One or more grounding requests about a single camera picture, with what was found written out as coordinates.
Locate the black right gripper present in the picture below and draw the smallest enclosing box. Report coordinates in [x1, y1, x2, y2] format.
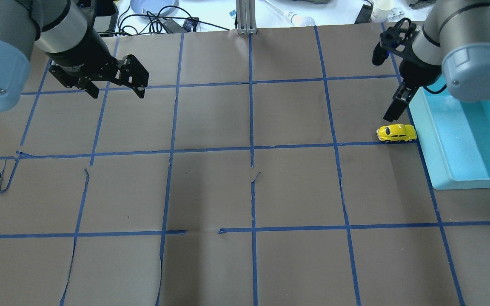
[372, 18, 442, 122]

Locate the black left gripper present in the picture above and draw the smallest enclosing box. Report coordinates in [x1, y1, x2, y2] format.
[46, 30, 149, 99]

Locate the yellow toy beetle car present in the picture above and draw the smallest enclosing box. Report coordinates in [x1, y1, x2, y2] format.
[376, 124, 417, 143]

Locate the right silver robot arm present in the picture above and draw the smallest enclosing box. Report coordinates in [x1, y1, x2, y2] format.
[372, 0, 490, 122]

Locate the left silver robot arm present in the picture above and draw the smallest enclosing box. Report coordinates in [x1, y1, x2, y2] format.
[0, 0, 149, 112]

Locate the black power adapter brick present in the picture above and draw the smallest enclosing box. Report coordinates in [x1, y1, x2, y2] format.
[94, 1, 119, 37]

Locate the teal plastic storage bin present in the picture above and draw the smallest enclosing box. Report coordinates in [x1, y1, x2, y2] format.
[409, 88, 490, 190]

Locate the paper cup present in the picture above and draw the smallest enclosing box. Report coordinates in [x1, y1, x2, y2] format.
[370, 0, 395, 23]

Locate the light blue plate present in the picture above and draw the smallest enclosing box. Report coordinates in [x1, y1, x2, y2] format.
[129, 0, 179, 16]

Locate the brown paper table cover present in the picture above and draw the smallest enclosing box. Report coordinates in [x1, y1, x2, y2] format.
[0, 24, 490, 306]

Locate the aluminium frame post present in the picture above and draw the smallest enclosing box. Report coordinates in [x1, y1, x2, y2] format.
[235, 0, 257, 35]

